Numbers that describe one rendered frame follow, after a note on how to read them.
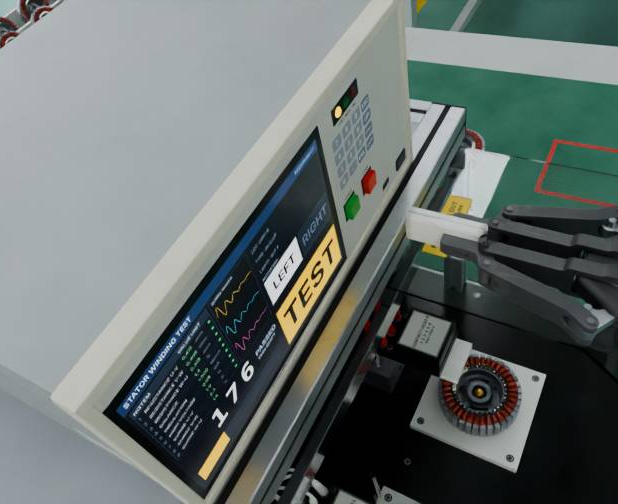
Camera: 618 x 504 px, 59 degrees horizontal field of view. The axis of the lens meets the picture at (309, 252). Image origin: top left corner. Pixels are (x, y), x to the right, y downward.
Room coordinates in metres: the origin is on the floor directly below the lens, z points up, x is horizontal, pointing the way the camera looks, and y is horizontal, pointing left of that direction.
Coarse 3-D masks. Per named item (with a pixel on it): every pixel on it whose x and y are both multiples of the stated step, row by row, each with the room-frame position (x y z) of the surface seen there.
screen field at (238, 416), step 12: (276, 348) 0.25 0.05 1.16; (276, 360) 0.25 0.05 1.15; (264, 372) 0.24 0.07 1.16; (252, 396) 0.22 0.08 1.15; (240, 408) 0.21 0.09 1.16; (240, 420) 0.21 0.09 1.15; (228, 432) 0.19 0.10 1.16; (216, 444) 0.19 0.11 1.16; (216, 456) 0.18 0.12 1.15; (204, 468) 0.17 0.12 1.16
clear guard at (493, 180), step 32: (480, 160) 0.49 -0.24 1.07; (512, 160) 0.48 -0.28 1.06; (448, 192) 0.46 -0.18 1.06; (480, 192) 0.44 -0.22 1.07; (512, 192) 0.43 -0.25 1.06; (544, 192) 0.41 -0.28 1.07; (576, 192) 0.40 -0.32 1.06; (608, 192) 0.38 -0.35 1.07; (416, 256) 0.38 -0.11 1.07; (448, 256) 0.36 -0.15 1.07; (416, 288) 0.33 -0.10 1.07; (448, 288) 0.32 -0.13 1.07; (480, 288) 0.31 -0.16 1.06; (512, 320) 0.26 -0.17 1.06; (544, 320) 0.25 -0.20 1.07; (608, 352) 0.21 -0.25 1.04
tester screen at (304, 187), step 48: (288, 192) 0.31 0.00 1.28; (288, 240) 0.30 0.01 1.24; (240, 288) 0.25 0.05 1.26; (288, 288) 0.28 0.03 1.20; (192, 336) 0.21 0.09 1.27; (240, 336) 0.23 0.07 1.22; (144, 384) 0.18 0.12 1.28; (192, 384) 0.20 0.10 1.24; (144, 432) 0.16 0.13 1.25; (192, 432) 0.18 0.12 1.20
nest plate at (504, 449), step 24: (504, 360) 0.36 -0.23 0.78; (432, 384) 0.35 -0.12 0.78; (528, 384) 0.31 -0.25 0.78; (432, 408) 0.32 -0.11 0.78; (528, 408) 0.28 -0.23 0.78; (432, 432) 0.28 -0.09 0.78; (456, 432) 0.27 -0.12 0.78; (504, 432) 0.26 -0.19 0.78; (480, 456) 0.24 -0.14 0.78; (504, 456) 0.23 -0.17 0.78
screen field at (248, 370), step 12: (252, 360) 0.23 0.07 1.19; (240, 372) 0.22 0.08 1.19; (252, 372) 0.23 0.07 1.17; (240, 384) 0.22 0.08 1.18; (228, 396) 0.21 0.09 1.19; (240, 396) 0.21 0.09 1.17; (216, 408) 0.20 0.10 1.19; (228, 408) 0.20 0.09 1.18; (216, 420) 0.19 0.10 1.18; (216, 432) 0.19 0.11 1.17
